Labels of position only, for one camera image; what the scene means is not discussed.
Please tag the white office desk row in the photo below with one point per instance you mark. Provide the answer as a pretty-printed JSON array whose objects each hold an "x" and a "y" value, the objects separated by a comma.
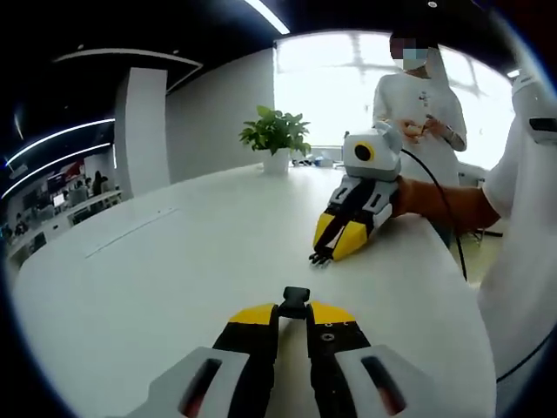
[{"x": 65, "y": 217}]

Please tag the long ceiling light strip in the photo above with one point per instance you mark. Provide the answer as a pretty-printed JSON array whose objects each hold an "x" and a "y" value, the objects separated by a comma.
[{"x": 267, "y": 15}]

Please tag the green potted plant white pot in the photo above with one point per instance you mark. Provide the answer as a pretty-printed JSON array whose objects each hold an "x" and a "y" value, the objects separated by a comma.
[{"x": 276, "y": 135}]

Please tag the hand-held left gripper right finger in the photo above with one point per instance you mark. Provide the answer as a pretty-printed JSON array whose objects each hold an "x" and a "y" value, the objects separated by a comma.
[{"x": 339, "y": 344}]

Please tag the white worn chest device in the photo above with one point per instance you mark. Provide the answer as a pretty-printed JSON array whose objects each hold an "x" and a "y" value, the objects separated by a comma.
[{"x": 528, "y": 93}]

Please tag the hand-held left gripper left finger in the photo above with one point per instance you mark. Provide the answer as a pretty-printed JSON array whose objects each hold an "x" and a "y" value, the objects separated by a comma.
[{"x": 243, "y": 348}]

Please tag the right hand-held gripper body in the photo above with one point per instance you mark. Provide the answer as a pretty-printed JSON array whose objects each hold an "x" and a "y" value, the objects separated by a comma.
[{"x": 383, "y": 161}]

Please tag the black plastic buckle pronged part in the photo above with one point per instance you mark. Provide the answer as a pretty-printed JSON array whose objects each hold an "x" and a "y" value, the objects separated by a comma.
[{"x": 322, "y": 258}]

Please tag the black plastic buckle socket part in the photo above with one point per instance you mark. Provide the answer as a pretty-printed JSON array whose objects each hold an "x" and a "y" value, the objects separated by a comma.
[{"x": 295, "y": 300}]

